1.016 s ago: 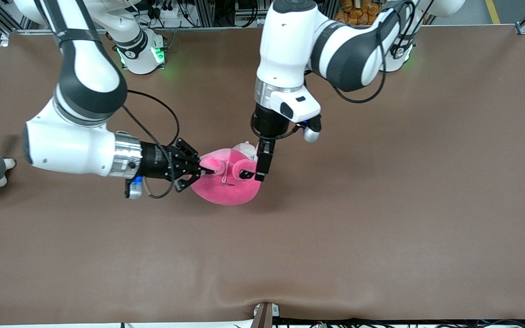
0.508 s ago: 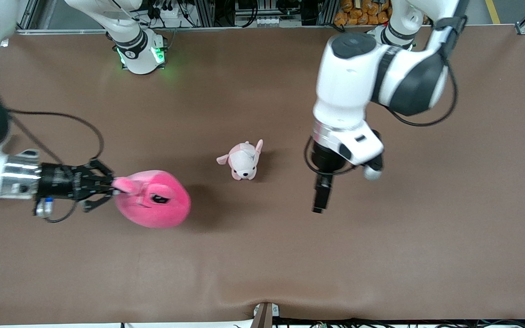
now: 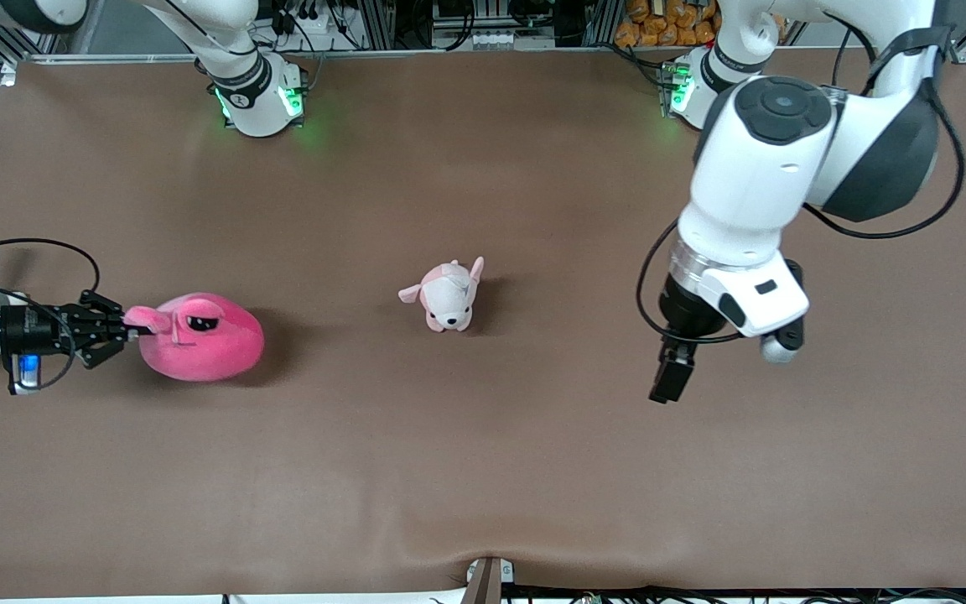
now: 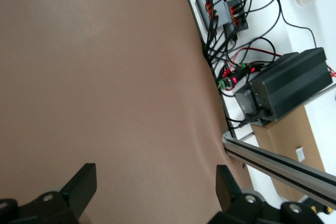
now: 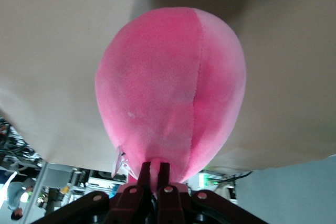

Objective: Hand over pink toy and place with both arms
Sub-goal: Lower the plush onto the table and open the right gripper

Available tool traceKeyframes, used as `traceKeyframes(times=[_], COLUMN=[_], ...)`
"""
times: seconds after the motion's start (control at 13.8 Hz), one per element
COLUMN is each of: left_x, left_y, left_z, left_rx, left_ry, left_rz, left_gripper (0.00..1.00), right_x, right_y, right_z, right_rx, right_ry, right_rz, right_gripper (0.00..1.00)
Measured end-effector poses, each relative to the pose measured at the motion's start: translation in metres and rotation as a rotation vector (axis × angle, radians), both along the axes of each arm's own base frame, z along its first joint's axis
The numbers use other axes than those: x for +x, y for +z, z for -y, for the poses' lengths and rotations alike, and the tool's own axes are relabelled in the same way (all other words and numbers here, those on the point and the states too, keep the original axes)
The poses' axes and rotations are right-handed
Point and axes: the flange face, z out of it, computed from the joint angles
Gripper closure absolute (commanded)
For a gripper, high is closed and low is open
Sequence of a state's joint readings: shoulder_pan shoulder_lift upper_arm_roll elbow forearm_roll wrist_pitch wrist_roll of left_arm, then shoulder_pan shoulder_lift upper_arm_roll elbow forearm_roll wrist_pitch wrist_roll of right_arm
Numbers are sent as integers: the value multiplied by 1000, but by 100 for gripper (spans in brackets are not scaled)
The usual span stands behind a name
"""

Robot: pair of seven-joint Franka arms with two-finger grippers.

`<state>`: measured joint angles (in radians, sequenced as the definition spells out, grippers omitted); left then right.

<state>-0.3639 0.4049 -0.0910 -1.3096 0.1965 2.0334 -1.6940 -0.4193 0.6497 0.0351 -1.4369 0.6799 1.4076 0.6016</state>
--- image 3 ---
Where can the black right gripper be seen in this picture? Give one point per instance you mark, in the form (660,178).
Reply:
(28,332)

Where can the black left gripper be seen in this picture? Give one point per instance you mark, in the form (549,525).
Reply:
(684,315)

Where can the round hot pink plush toy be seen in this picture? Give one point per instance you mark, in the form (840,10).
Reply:
(206,344)

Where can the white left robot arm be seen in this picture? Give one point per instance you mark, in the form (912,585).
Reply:
(751,184)

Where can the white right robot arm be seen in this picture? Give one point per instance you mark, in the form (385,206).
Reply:
(252,92)

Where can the brown table cover cloth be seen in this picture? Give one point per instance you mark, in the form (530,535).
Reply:
(483,470)

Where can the pale pink plush dog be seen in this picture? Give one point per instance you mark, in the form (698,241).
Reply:
(448,298)

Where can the metal table edge clamp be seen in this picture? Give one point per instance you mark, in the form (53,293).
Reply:
(485,580)

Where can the bag of orange toys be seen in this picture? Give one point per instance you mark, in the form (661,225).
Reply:
(667,23)

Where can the white power strip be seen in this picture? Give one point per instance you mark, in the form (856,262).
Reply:
(495,39)

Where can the aluminium table frame rail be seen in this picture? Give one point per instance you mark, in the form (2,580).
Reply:
(139,56)

